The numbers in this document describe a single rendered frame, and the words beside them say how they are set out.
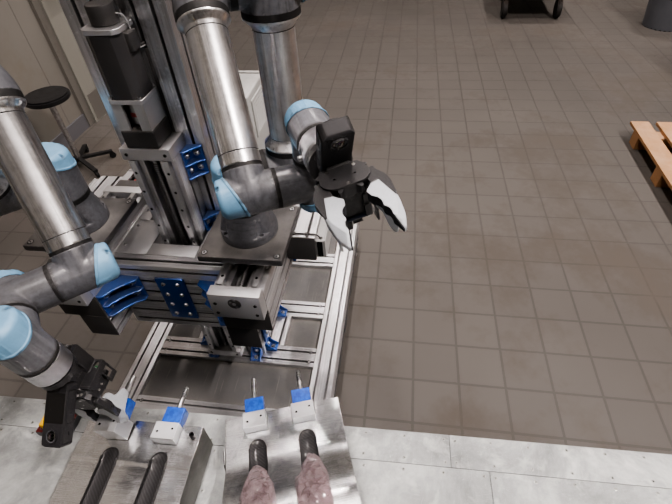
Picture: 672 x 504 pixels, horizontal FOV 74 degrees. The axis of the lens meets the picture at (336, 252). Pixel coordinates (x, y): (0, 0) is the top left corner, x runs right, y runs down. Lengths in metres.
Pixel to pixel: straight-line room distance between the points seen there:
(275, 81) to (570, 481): 1.03
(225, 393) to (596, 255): 2.10
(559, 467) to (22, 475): 1.18
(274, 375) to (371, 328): 0.60
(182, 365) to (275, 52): 1.42
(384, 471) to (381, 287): 1.47
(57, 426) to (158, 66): 0.79
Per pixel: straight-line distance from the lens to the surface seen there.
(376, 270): 2.50
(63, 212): 0.93
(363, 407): 2.03
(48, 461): 1.30
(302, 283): 2.18
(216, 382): 1.94
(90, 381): 0.99
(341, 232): 0.54
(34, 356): 0.88
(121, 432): 1.10
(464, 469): 1.10
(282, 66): 0.98
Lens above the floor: 1.81
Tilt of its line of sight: 44 degrees down
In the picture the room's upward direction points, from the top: 4 degrees counter-clockwise
